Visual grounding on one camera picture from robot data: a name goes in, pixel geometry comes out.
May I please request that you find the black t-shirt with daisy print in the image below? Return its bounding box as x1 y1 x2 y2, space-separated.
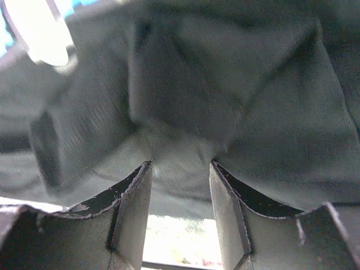
1 1 359 218

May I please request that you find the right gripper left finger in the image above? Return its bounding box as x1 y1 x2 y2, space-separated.
1 161 152 269

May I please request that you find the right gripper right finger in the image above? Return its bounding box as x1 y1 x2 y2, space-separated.
209 161 359 269

